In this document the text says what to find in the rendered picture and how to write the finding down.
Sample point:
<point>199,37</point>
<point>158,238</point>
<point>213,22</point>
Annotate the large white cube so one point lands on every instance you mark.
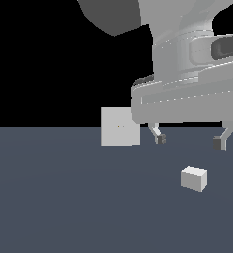
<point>119,126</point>

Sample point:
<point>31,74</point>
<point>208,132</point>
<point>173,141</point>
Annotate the white box charger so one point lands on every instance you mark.
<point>193,178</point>

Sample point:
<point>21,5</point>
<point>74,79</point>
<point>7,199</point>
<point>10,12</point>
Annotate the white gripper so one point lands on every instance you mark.
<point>187,102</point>

